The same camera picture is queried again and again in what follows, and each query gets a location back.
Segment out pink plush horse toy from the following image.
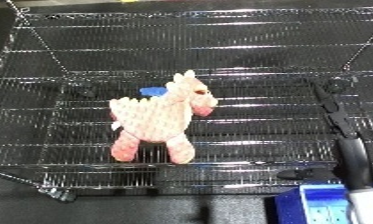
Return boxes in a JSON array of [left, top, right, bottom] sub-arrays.
[[107, 69, 220, 166]]

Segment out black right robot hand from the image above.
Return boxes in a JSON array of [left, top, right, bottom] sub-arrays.
[[276, 81, 373, 191]]

